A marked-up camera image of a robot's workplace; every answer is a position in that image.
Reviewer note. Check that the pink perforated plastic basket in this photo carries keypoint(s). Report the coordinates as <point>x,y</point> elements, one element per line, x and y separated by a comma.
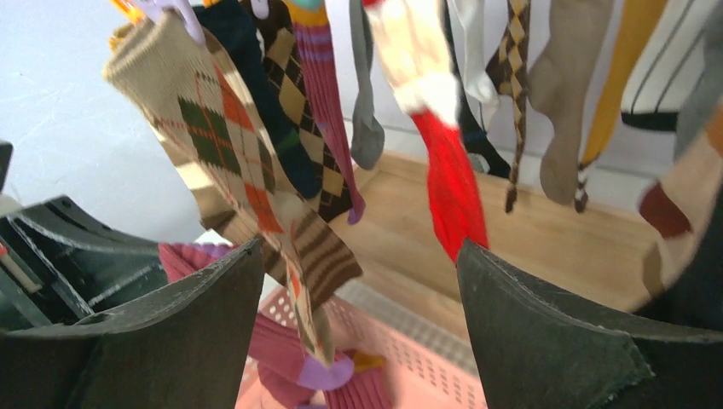
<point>418,377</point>

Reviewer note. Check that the mustard yellow sock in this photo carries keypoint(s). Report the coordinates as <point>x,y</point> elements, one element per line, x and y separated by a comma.
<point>615,96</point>

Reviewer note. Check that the tan sock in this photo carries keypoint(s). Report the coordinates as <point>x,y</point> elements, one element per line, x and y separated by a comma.
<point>558,84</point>

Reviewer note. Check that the navy green sock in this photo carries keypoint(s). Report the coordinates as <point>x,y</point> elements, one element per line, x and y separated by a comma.
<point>236,31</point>

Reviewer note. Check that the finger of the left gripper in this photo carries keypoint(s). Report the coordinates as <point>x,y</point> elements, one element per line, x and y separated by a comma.
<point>62,265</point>

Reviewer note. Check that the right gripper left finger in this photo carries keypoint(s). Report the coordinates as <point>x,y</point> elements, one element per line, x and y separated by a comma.
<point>181,346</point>

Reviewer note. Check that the grey sock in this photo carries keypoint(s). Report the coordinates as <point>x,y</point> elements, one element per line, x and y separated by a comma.
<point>368,137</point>

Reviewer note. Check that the maroon yellow hanging sock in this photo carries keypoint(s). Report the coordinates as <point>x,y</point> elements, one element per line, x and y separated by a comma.
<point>314,38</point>

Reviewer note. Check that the beige argyle sock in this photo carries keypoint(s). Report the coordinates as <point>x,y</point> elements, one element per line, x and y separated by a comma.
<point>202,113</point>

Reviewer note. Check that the brown argyle sock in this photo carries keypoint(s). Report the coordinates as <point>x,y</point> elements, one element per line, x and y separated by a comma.
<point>508,70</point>

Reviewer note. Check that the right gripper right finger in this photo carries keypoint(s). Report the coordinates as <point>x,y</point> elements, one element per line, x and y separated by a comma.
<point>537,345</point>

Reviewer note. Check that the red sock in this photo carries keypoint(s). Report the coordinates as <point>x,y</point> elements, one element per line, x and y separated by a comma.
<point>416,62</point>

